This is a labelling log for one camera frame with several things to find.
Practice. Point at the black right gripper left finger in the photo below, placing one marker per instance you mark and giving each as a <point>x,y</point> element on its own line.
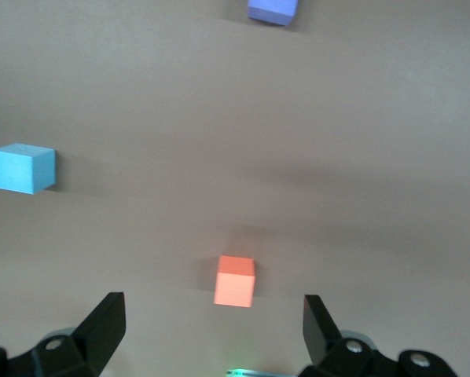
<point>97,334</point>

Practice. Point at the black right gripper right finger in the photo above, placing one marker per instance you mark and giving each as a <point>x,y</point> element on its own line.
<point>321,337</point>

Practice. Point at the blue foam block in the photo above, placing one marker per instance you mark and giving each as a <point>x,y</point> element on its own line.
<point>19,169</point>

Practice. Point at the orange foam block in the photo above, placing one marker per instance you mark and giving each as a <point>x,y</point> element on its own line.
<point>235,286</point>

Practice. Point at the purple foam block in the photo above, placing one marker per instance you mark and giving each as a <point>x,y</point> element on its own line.
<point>272,12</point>

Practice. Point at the brown paper table cover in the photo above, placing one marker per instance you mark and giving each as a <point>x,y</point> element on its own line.
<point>298,118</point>

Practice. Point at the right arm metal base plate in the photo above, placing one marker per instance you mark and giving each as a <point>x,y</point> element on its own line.
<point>258,374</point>

